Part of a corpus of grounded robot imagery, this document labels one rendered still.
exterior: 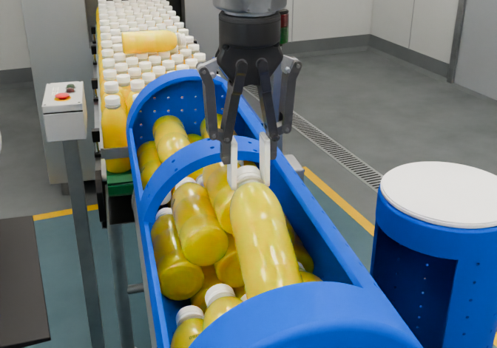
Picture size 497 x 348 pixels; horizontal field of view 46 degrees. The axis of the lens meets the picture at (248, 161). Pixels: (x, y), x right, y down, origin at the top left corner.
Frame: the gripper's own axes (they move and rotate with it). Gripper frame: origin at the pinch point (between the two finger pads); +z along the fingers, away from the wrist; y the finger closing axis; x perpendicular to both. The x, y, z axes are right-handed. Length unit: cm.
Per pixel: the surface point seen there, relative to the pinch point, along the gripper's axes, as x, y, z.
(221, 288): -9.8, -5.9, 12.8
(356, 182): 217, 121, 130
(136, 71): 103, -9, 18
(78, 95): 85, -26, 18
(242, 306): -24.4, -6.6, 3.8
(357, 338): -30.3, 3.3, 4.6
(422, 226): 14.7, 37.7, 24.7
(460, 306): 10, 46, 41
